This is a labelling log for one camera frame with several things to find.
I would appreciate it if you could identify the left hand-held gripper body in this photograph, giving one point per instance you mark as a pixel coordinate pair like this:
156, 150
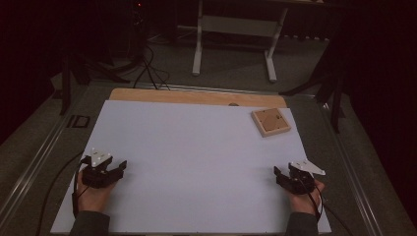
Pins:
98, 177

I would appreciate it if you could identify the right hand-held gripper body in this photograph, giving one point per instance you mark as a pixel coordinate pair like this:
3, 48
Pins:
300, 182

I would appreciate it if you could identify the square wooden box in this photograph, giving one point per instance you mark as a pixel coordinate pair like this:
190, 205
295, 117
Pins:
271, 122

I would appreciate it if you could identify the person's right hand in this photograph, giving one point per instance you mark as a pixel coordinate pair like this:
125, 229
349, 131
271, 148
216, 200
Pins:
303, 205

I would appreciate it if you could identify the person's left hand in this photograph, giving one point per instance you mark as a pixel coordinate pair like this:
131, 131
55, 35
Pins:
93, 200

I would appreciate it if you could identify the black floor socket plate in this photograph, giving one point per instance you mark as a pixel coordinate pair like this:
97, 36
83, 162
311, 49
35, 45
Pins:
78, 121

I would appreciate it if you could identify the black tripod stand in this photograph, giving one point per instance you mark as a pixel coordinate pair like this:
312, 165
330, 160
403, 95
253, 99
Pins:
67, 85
334, 88

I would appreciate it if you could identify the white table sheet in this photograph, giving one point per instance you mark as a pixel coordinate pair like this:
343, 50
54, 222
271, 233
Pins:
196, 157

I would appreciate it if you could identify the wooden table board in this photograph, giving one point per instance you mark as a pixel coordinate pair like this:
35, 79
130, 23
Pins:
196, 97

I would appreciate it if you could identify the metal floor rail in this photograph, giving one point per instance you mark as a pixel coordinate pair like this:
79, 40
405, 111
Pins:
36, 167
229, 89
352, 170

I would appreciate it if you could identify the white metal stand frame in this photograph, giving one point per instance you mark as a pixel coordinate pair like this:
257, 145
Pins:
239, 26

